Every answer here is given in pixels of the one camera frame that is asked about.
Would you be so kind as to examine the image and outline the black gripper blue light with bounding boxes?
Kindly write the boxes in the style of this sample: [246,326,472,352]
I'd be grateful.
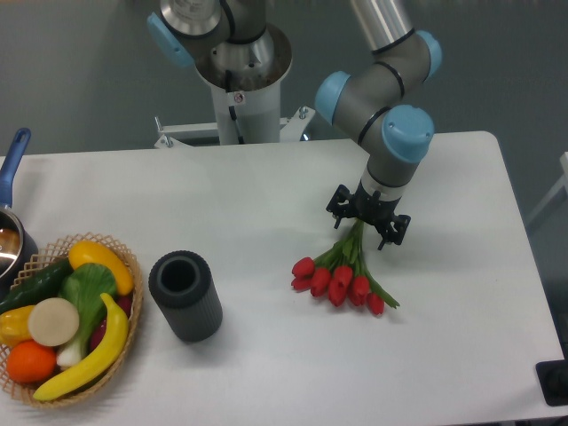
[326,182,411,250]

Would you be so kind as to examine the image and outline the red tulip bouquet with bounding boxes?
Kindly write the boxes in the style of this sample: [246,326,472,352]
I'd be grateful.
[291,219,399,316]

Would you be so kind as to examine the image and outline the dark grey ribbed vase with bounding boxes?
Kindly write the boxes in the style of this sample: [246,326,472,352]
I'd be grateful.
[148,250,223,343]

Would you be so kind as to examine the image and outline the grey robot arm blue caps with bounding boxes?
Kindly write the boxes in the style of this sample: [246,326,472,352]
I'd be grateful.
[146,1,442,245]

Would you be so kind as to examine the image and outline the white furniture part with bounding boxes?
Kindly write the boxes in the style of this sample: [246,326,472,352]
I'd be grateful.
[525,152,567,232]

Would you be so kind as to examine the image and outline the black device at table edge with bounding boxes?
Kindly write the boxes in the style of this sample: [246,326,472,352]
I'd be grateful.
[535,359,567,406]

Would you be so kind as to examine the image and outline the dark red vegetable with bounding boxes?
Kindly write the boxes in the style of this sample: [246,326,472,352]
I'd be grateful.
[88,294,134,352]

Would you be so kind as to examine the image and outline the yellow squash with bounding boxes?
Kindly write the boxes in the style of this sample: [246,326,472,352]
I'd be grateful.
[67,240,134,296]

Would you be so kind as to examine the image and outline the green bok choy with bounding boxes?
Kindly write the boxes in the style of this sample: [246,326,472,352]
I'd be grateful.
[57,263,117,369]

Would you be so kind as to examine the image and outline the yellow banana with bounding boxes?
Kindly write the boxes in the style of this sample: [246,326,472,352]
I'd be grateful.
[33,293,129,402]

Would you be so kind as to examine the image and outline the green cucumber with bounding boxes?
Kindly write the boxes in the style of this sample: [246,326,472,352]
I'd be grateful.
[1,258,73,313]

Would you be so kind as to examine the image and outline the beige round disc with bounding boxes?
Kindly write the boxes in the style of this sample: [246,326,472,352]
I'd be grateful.
[28,297,79,347]

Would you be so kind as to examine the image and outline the woven wicker basket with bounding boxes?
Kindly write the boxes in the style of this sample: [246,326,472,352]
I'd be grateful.
[1,232,144,408]

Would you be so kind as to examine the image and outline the yellow bell pepper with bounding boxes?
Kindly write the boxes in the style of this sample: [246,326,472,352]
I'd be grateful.
[0,305,35,347]

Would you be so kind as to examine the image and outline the orange fruit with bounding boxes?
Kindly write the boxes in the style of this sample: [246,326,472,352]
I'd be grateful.
[6,340,56,383]

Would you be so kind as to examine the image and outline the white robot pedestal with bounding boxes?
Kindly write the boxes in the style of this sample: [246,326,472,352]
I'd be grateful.
[148,20,317,148]

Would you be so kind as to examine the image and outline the blue handled saucepan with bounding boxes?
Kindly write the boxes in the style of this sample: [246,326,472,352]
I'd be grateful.
[1,128,38,300]

